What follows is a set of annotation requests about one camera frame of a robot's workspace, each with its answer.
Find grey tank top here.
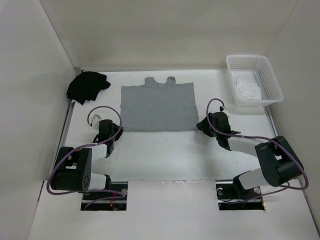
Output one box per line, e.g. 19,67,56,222
120,76,199,133

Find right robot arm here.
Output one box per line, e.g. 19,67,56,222
196,111,304,200

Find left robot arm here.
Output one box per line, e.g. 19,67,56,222
46,119,124,200

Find white tank top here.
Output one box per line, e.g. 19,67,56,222
235,78,262,100

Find folded black tank tops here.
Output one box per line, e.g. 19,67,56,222
66,71,111,105

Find white plastic basket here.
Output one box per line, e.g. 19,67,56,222
225,54,284,107

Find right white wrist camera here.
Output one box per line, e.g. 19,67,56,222
219,106,231,118

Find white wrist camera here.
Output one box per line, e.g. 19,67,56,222
89,114,102,131
219,106,231,118

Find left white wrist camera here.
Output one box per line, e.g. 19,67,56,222
89,114,102,131

